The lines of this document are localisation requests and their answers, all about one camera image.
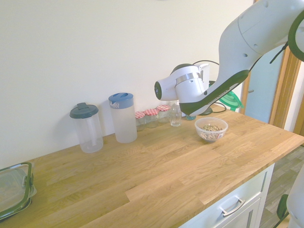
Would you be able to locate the dark green object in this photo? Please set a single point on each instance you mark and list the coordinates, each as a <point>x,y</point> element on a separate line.
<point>282,209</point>

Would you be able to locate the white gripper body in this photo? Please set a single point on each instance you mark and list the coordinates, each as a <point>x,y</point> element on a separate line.
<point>205,76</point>

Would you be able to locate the clear jug dark grey lid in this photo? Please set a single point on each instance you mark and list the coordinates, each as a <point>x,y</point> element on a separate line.
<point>89,133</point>

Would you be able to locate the green round container lid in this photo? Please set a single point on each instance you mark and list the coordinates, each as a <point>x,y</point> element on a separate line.
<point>234,101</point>

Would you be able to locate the small teal glass object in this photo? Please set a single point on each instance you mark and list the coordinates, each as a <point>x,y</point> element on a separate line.
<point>191,117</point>

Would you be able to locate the faceted clear glass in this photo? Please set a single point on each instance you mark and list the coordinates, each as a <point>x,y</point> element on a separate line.
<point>176,117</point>

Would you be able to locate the wooden door frame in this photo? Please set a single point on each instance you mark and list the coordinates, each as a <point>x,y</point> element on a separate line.
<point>286,95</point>

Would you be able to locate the glass jar red checkered lid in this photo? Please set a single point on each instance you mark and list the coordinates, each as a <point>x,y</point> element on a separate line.
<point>151,117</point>
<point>163,114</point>
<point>140,120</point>

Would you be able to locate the clear jug blue lid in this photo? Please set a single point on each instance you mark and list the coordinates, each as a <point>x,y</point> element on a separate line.
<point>124,123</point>

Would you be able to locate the rectangular container green rimmed lid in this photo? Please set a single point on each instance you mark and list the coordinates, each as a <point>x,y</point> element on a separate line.
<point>14,187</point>

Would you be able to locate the clear bowl with nuts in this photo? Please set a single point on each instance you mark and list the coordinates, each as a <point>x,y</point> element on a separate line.
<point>211,130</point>

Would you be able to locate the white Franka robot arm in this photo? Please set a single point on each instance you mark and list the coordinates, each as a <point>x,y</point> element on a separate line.
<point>237,47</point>

